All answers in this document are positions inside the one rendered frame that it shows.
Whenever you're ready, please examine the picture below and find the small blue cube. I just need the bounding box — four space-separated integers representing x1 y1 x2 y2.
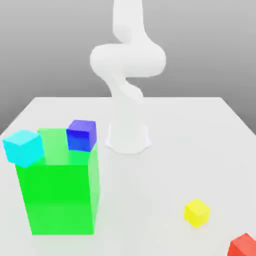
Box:
66 119 98 153

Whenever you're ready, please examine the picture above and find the small cyan cube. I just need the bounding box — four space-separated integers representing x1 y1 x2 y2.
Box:
2 129 45 169

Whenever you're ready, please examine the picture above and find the small yellow cube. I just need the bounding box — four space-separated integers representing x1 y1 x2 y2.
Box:
183 198 211 229

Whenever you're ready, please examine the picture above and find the small red cube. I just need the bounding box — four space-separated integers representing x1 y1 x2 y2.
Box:
227 232 256 256

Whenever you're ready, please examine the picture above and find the large green box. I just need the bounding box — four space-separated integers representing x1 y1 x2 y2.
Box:
15 127 101 236

